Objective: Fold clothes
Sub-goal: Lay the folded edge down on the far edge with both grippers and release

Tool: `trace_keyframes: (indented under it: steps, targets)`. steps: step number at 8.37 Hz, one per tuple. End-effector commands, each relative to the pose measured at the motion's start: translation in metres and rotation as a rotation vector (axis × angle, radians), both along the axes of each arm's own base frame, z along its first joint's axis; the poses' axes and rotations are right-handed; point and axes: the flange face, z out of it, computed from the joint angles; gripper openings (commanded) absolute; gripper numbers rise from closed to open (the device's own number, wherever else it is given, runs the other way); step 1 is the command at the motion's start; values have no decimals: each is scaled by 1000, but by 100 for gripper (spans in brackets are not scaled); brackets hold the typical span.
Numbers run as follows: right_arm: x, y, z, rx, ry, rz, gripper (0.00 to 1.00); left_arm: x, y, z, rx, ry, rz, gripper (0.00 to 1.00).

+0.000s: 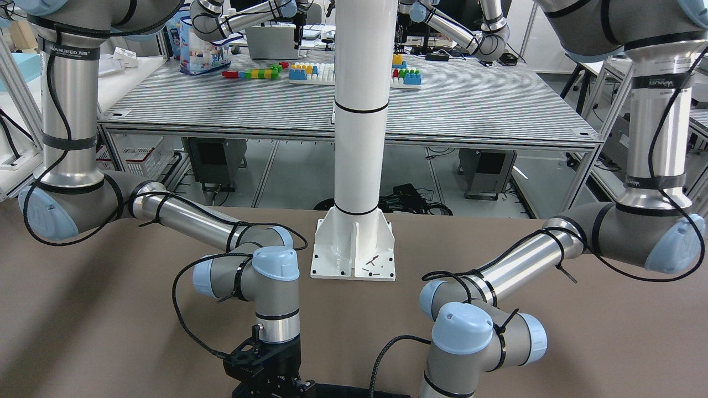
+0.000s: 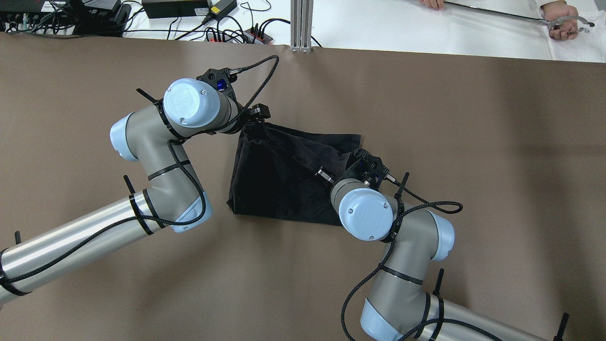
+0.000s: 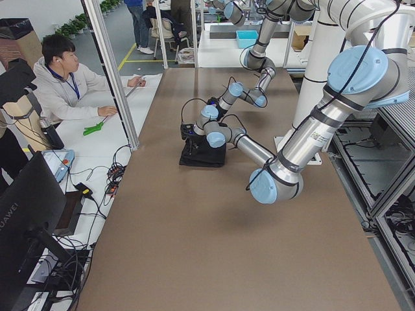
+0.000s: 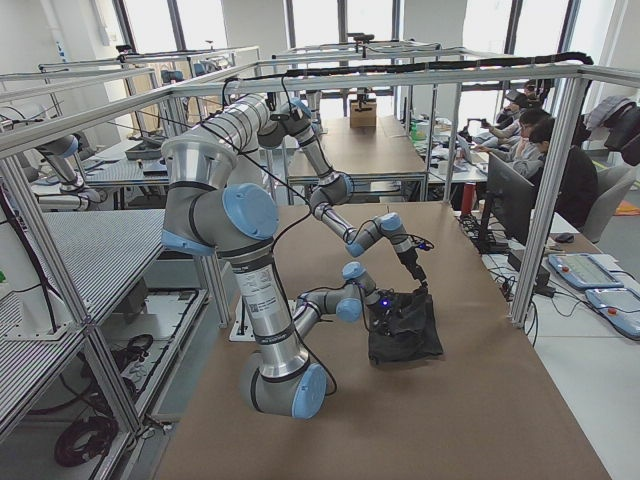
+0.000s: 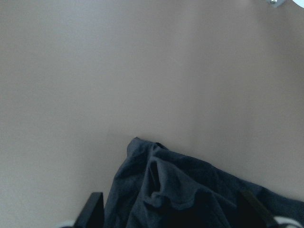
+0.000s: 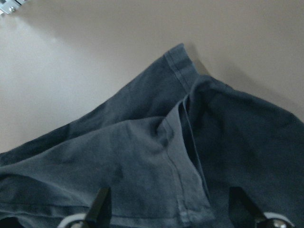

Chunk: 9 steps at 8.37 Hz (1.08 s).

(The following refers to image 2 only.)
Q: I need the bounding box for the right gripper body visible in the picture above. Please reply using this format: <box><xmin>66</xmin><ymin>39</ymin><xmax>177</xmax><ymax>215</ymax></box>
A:
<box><xmin>316</xmin><ymin>149</ymin><xmax>390</xmax><ymax>190</ymax></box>

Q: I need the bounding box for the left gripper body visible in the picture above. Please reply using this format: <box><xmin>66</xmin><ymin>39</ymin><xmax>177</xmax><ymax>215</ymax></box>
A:
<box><xmin>196</xmin><ymin>68</ymin><xmax>271</xmax><ymax>126</ymax></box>

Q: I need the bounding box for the black t-shirt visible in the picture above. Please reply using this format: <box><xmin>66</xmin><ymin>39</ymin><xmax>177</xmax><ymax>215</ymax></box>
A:
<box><xmin>227</xmin><ymin>122</ymin><xmax>362</xmax><ymax>226</ymax></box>

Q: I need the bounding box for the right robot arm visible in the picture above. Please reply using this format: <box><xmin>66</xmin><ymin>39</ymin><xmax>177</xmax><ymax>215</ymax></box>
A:
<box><xmin>316</xmin><ymin>149</ymin><xmax>539</xmax><ymax>341</ymax></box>

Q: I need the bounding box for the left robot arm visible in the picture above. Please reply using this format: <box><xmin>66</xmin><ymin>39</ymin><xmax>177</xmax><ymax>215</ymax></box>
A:
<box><xmin>0</xmin><ymin>66</ymin><xmax>266</xmax><ymax>305</ymax></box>

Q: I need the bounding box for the person's right hand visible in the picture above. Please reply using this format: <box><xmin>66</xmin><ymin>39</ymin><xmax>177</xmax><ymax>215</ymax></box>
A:
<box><xmin>539</xmin><ymin>0</ymin><xmax>579</xmax><ymax>41</ymax></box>

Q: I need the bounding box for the orange grey usb hub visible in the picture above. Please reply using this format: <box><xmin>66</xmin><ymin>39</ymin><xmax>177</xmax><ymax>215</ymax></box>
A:
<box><xmin>203</xmin><ymin>28</ymin><xmax>274</xmax><ymax>45</ymax></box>

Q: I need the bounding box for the black power adapter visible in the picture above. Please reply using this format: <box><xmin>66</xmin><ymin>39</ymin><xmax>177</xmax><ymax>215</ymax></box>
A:
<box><xmin>141</xmin><ymin>0</ymin><xmax>211</xmax><ymax>19</ymax></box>

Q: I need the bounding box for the metal reacher grabber stick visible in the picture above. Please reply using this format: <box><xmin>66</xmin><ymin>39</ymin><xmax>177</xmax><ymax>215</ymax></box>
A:
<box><xmin>444</xmin><ymin>0</ymin><xmax>596</xmax><ymax>33</ymax></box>

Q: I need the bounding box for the aluminium table frame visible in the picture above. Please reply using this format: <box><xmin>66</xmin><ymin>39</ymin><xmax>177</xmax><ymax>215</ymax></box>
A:
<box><xmin>290</xmin><ymin>0</ymin><xmax>313</xmax><ymax>54</ymax></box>

